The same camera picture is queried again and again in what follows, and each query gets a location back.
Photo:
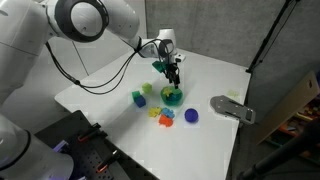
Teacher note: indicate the green wrist mount part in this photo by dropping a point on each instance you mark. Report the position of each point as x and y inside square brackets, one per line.
[158, 66]

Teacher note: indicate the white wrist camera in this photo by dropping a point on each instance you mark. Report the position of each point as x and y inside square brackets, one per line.
[180, 58]

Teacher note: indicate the colourful toy shelf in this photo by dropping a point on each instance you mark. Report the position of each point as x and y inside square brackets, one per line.
[300, 126]

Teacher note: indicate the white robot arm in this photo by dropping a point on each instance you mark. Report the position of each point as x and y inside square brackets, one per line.
[20, 33]

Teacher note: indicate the yellow spiky toy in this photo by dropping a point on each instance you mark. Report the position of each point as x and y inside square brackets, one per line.
[167, 91]

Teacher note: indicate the black tripod stand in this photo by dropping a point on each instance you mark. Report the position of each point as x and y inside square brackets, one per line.
[270, 33]

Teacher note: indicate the blue cube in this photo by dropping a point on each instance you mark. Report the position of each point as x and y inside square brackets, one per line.
[140, 102]

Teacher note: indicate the black perforated board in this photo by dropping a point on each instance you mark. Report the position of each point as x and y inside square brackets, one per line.
[83, 153]

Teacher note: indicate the orange animal toy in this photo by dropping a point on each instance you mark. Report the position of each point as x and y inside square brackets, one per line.
[165, 121]

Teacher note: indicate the lime green cube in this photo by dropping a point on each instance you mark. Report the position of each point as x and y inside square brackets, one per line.
[147, 87]

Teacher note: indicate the grey metal bracket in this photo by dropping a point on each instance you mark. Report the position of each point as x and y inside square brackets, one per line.
[233, 108]

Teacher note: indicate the green round plate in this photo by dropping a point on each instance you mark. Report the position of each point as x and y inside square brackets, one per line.
[171, 100]

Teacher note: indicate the thick black pole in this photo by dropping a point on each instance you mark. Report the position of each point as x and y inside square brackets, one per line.
[283, 153]

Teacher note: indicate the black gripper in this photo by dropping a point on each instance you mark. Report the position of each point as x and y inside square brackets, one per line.
[171, 61]

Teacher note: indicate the purple spiky ball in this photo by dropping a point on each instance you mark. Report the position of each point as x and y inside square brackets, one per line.
[191, 115]

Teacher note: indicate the yellow bear toy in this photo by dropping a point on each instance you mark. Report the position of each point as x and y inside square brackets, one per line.
[154, 111]

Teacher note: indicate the wooden board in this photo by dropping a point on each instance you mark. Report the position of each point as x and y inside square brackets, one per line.
[290, 106]

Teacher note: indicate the light blue animal toy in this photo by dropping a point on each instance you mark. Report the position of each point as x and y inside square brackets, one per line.
[168, 112]

